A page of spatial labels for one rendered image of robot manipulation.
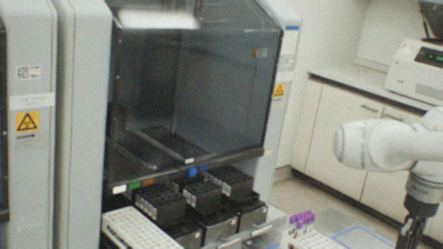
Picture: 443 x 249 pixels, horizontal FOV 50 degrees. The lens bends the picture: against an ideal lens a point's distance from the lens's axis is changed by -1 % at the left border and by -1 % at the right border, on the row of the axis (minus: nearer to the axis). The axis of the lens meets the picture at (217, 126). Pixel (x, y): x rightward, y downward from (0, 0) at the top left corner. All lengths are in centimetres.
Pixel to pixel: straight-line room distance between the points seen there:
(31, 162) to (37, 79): 20
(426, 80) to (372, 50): 98
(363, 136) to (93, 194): 70
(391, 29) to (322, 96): 82
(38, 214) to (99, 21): 48
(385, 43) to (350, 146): 310
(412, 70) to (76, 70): 250
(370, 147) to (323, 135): 268
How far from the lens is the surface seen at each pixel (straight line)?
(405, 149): 95
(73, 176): 125
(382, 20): 410
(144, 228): 136
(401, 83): 333
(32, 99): 112
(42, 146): 117
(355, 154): 102
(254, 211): 164
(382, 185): 350
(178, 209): 150
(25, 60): 110
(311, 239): 141
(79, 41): 114
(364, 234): 164
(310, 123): 373
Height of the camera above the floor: 159
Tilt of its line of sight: 19 degrees down
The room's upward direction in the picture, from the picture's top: 8 degrees clockwise
